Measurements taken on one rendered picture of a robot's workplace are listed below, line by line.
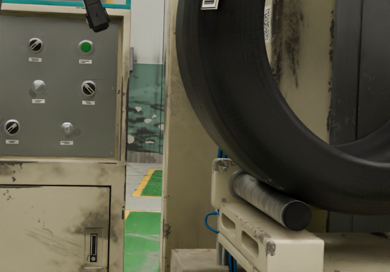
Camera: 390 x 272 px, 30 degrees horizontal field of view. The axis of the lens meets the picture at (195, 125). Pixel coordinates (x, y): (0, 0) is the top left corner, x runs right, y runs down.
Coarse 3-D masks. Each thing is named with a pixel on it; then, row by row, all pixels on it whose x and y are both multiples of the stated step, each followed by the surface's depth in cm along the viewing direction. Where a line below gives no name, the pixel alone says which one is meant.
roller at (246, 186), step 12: (240, 180) 137; (252, 180) 132; (240, 192) 135; (252, 192) 126; (264, 192) 121; (276, 192) 118; (252, 204) 128; (264, 204) 118; (276, 204) 112; (288, 204) 108; (300, 204) 108; (276, 216) 111; (288, 216) 108; (300, 216) 108; (288, 228) 108; (300, 228) 108
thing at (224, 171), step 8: (216, 160) 141; (224, 160) 141; (216, 168) 141; (224, 168) 141; (232, 168) 141; (240, 168) 142; (216, 176) 141; (224, 176) 141; (232, 176) 141; (216, 184) 141; (224, 184) 141; (232, 184) 141; (216, 192) 141; (224, 192) 141; (232, 192) 141; (216, 200) 141; (224, 200) 141; (232, 200) 142; (240, 200) 142; (216, 208) 142; (312, 208) 145
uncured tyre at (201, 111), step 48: (192, 0) 110; (240, 0) 104; (192, 48) 110; (240, 48) 104; (192, 96) 122; (240, 96) 105; (240, 144) 109; (288, 144) 106; (336, 144) 140; (384, 144) 139; (288, 192) 113; (336, 192) 109; (384, 192) 110
